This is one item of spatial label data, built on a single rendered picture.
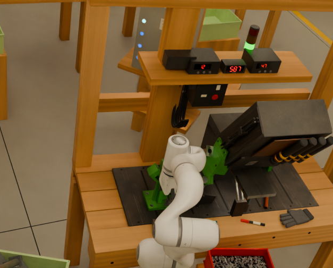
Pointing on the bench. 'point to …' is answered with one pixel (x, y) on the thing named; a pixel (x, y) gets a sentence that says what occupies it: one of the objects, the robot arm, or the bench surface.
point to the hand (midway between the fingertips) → (165, 195)
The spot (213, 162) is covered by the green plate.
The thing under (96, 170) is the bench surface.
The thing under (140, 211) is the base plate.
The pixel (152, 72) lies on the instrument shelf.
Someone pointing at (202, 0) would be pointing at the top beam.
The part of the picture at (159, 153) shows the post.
